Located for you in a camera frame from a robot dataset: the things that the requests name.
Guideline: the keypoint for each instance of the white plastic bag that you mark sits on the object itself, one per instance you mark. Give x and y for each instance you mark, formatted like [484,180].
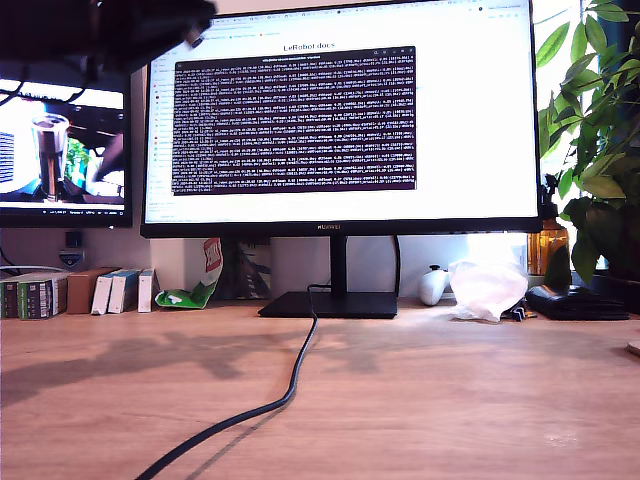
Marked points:
[490,290]

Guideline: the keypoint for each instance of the green leafy houseplant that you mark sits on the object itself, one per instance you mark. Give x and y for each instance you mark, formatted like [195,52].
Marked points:
[600,170]

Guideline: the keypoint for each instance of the amber pump bottle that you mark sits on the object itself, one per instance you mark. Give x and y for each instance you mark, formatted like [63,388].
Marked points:
[542,245]

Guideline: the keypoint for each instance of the green and white box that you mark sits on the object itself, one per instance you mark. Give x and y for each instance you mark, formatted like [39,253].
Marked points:
[9,300]
[35,300]

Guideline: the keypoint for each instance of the grey picture card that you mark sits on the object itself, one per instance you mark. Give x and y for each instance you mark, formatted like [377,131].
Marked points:
[250,270]

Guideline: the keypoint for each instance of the small blue orange object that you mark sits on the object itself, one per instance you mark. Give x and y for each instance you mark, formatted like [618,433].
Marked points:
[522,314]

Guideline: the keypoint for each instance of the green Jenkki gum bag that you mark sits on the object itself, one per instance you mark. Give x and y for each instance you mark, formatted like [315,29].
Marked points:
[190,297]

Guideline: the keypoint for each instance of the dark plant pot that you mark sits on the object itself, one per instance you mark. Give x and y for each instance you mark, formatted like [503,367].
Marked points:
[615,295]

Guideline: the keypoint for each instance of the black Huawei monitor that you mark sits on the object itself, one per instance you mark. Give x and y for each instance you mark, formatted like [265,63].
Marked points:
[250,210]

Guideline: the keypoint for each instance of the round pale coaster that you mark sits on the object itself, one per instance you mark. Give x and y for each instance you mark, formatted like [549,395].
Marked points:
[634,348]

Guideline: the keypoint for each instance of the black pouch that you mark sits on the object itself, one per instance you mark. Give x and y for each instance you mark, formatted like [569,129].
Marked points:
[575,302]

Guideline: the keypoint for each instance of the white and blue box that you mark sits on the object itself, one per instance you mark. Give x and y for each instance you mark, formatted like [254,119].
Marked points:
[145,292]
[102,295]
[120,295]

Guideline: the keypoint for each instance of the white game controller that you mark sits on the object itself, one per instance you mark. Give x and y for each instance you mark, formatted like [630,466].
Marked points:
[432,290]

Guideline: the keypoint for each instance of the brown cardboard box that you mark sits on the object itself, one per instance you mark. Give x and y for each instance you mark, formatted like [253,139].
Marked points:
[82,292]

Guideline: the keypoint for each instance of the black TUF Gaming monitor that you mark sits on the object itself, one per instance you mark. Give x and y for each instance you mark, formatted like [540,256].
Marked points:
[65,150]

